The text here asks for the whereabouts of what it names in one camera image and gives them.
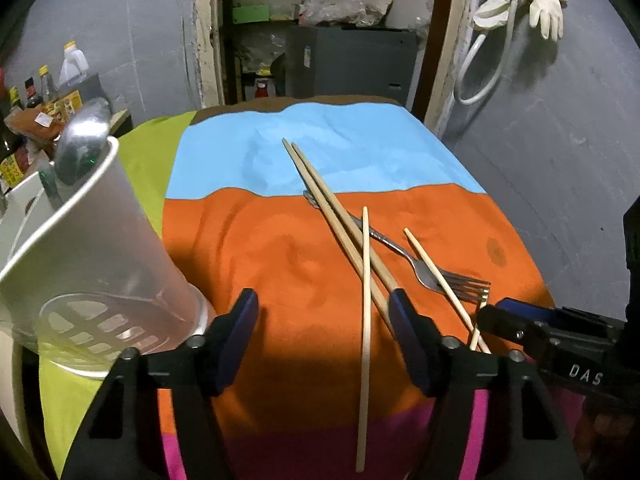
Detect cream rubber glove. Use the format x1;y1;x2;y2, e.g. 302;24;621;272
529;0;569;42
472;0;543;31

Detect clear bottle yellow cap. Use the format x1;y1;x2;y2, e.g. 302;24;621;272
38;65;60;103

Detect green box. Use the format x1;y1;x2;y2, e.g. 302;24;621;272
232;4;271;25

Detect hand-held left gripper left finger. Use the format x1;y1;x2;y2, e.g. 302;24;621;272
60;288;259;480

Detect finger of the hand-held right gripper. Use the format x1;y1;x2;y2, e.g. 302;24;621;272
495;298;568;328
475;303;546;363

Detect beige kitchen counter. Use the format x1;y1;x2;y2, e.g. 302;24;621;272
107;110;135;140

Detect white hose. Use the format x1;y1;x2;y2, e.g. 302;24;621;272
454;0;531;106

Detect thin wooden chopstick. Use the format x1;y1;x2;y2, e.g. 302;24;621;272
356;206;371;472
468;295;490;352
403;228;492;354

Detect grey appliance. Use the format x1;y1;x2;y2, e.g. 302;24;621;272
285;25;418;106

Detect metal fork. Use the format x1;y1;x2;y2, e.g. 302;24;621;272
303;191;492;306

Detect wooden chopstick pair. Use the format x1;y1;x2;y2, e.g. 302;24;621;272
281;138;396;336

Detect large oil jug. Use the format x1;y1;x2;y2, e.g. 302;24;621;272
47;42;101;118

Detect white door frame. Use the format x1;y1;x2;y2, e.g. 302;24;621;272
192;0;481;136

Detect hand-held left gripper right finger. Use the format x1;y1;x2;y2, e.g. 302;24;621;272
389;287;583;480

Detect crumpled clear plastic bags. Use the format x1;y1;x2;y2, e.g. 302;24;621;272
300;0;391;28

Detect striped colourful cloth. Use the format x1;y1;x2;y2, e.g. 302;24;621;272
157;101;586;480

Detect metal spoon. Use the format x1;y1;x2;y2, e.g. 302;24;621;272
54;97;112;198

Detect thick wooden chopstick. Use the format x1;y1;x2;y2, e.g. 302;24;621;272
291;142;401;295

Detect green cloth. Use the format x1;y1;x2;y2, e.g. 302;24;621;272
37;111;198;480

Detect white plastic utensil caddy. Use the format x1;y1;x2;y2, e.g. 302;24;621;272
0;135;218;378

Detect orange sauce packet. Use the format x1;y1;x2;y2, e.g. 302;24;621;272
10;106;68;151

